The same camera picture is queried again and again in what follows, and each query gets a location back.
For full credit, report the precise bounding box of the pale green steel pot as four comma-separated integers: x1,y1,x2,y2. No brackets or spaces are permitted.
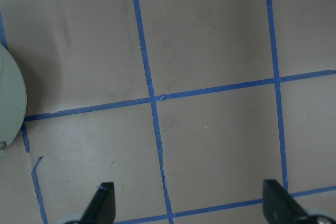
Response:
1,45,27,155

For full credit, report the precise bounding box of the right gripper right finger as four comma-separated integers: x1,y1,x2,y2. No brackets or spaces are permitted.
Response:
262,179,309,224

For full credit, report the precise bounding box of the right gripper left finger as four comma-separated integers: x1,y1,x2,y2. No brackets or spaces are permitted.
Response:
81,182,116,224

